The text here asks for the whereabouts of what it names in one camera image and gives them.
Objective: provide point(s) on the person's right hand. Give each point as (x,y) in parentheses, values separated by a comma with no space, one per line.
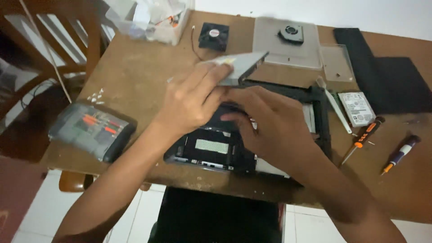
(276,125)

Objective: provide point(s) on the person's left hand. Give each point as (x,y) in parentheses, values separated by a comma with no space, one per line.
(189,101)

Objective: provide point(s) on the person's right fingers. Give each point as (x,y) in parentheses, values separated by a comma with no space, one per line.
(241,116)

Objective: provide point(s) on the black disassembled laptop chassis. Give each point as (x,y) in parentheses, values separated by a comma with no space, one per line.
(216,148)

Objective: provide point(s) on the grey optical disc drive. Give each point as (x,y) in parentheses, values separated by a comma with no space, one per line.
(241,65)

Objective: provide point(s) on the clear plastic lid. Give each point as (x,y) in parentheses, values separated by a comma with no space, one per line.
(287,50)

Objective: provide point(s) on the black square cooling fan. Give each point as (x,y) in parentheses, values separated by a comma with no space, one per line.
(213,36)

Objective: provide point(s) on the white plastic pry tool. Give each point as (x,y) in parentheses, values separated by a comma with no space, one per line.
(334,104)

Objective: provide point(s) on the grey laptop blower fan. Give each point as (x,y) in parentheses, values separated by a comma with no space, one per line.
(291,33)

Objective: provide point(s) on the person's black clothing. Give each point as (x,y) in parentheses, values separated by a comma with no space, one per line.
(216,216)

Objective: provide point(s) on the small clear plastic tray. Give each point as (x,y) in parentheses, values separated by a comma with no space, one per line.
(336,63)

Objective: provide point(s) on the silver laptop hard drive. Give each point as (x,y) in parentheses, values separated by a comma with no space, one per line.
(357,108)

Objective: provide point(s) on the black orange screwdriver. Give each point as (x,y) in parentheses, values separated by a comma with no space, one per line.
(364,136)

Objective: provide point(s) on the clear box of parts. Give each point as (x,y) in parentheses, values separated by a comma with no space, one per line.
(152,20)

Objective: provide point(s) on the pile of small white screws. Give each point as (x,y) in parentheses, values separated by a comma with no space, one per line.
(96,96)

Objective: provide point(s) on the grey screwdriver bit case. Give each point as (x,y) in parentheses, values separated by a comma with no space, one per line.
(91,130)

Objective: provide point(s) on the black laptop cover panel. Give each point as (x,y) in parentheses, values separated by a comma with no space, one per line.
(388,74)

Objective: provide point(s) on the purple white precision screwdriver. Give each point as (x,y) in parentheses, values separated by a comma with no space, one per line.
(401,153)

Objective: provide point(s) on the brown wooden chair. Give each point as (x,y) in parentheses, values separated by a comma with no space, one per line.
(50,67)

